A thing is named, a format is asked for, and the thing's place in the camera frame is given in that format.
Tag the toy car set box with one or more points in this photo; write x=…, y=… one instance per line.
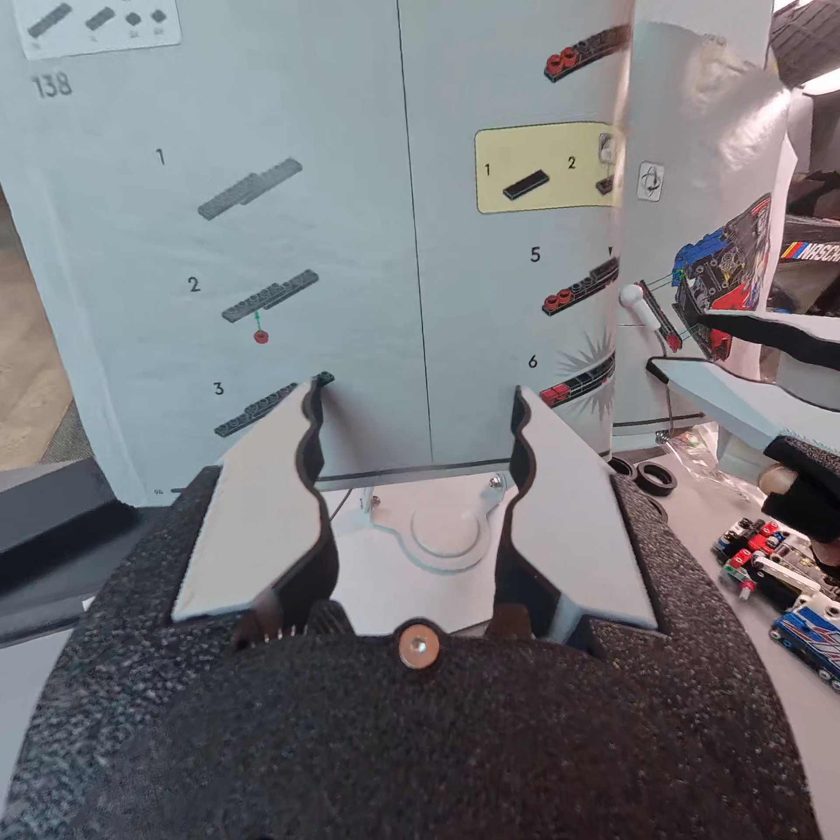
x=810, y=249

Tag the black toy tyre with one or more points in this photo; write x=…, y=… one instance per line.
x=620, y=469
x=656, y=478

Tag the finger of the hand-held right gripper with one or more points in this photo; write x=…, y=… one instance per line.
x=735, y=397
x=807, y=348

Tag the black flat case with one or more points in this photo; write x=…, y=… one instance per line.
x=46, y=525

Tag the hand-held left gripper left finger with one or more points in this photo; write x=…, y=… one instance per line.
x=256, y=512

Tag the toy car brick chassis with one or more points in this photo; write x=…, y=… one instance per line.
x=768, y=558

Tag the clear plastic bag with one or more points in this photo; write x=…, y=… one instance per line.
x=709, y=453

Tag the white book stand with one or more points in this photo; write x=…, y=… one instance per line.
x=453, y=544

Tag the building instruction booklet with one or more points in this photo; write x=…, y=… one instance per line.
x=295, y=131

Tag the blue white brick car panel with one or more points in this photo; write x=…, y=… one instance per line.
x=810, y=633

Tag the grey desk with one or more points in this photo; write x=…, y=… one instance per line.
x=728, y=656

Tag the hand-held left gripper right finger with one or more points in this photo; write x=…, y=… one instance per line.
x=577, y=518

